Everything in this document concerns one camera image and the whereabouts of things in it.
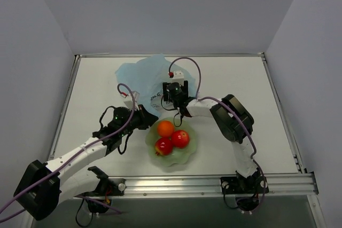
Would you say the orange fake orange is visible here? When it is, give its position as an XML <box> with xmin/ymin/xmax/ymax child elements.
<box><xmin>157</xmin><ymin>120</ymin><xmax>175</xmax><ymax>137</ymax></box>

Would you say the red fake pomegranate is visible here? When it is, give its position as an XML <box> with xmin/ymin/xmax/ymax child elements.
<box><xmin>154</xmin><ymin>137</ymin><xmax>173</xmax><ymax>156</ymax></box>

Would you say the light blue plastic bag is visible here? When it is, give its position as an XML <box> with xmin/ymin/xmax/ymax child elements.
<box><xmin>115</xmin><ymin>54</ymin><xmax>197</xmax><ymax>117</ymax></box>

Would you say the red fake apple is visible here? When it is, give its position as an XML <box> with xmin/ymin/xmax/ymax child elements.
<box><xmin>171</xmin><ymin>130</ymin><xmax>190</xmax><ymax>148</ymax></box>

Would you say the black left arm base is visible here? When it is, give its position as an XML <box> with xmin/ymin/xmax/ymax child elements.
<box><xmin>78</xmin><ymin>166</ymin><xmax>126</xmax><ymax>215</ymax></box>

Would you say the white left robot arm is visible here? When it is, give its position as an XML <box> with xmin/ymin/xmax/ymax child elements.
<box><xmin>14</xmin><ymin>105</ymin><xmax>158</xmax><ymax>221</ymax></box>

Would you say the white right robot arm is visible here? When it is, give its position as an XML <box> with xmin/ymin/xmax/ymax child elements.
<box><xmin>162</xmin><ymin>82</ymin><xmax>261</xmax><ymax>192</ymax></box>

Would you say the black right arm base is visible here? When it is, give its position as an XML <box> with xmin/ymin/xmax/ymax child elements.
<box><xmin>220</xmin><ymin>175</ymin><xmax>269</xmax><ymax>215</ymax></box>

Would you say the white printed inner bag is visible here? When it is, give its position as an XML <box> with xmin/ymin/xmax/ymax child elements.
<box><xmin>150</xmin><ymin>91</ymin><xmax>162</xmax><ymax>111</ymax></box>

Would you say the green flower-shaped glass bowl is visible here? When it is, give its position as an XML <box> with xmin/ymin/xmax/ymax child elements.
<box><xmin>145</xmin><ymin>117</ymin><xmax>198</xmax><ymax>168</ymax></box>

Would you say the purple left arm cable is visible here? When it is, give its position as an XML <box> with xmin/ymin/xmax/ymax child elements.
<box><xmin>0</xmin><ymin>83</ymin><xmax>134</xmax><ymax>217</ymax></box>

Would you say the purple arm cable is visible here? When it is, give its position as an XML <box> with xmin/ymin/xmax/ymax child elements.
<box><xmin>0</xmin><ymin>83</ymin><xmax>134</xmax><ymax>217</ymax></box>
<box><xmin>168</xmin><ymin>57</ymin><xmax>268</xmax><ymax>202</ymax></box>

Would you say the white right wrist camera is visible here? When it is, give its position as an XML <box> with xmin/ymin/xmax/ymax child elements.
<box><xmin>168</xmin><ymin>70</ymin><xmax>184</xmax><ymax>86</ymax></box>

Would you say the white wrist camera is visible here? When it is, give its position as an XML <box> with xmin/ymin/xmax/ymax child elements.
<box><xmin>123</xmin><ymin>91</ymin><xmax>139</xmax><ymax>111</ymax></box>
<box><xmin>168</xmin><ymin>70</ymin><xmax>184</xmax><ymax>86</ymax></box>

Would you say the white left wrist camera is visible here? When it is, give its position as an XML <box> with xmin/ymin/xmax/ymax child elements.
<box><xmin>123</xmin><ymin>91</ymin><xmax>139</xmax><ymax>111</ymax></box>

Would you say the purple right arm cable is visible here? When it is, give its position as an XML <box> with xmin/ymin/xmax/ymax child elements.
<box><xmin>168</xmin><ymin>57</ymin><xmax>268</xmax><ymax>202</ymax></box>

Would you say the aluminium front rail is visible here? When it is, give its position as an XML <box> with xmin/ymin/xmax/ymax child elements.
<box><xmin>75</xmin><ymin>174</ymin><xmax>318</xmax><ymax>199</ymax></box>

